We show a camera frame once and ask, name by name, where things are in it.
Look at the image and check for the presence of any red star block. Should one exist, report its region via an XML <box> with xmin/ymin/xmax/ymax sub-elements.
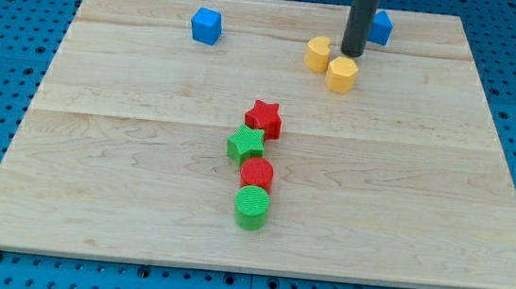
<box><xmin>244</xmin><ymin>100</ymin><xmax>282</xmax><ymax>140</ymax></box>

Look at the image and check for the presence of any yellow hexagon block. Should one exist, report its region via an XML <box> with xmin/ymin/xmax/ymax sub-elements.
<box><xmin>325</xmin><ymin>57</ymin><xmax>358</xmax><ymax>94</ymax></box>

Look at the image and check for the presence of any green star block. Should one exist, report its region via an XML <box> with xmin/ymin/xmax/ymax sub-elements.
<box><xmin>226</xmin><ymin>124</ymin><xmax>265</xmax><ymax>167</ymax></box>

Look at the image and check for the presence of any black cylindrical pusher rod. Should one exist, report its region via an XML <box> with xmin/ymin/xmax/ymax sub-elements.
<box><xmin>340</xmin><ymin>0</ymin><xmax>381</xmax><ymax>58</ymax></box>

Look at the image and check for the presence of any green cylinder block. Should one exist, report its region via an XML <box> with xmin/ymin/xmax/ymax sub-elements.
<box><xmin>234</xmin><ymin>185</ymin><xmax>270</xmax><ymax>231</ymax></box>

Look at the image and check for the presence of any red cylinder block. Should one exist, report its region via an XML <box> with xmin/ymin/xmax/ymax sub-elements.
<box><xmin>240</xmin><ymin>158</ymin><xmax>274</xmax><ymax>194</ymax></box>

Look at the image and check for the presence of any blue triangle block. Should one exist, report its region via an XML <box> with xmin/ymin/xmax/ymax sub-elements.
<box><xmin>368</xmin><ymin>10</ymin><xmax>393</xmax><ymax>45</ymax></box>

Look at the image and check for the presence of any wooden board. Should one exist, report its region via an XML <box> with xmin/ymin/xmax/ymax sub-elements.
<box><xmin>0</xmin><ymin>0</ymin><xmax>516</xmax><ymax>289</ymax></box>

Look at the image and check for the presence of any blue cube block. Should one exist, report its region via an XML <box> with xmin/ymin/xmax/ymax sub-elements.
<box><xmin>191</xmin><ymin>8</ymin><xmax>222</xmax><ymax>45</ymax></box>

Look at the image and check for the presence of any yellow crescent block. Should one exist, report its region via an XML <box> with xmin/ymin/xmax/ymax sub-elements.
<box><xmin>304</xmin><ymin>36</ymin><xmax>331</xmax><ymax>73</ymax></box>

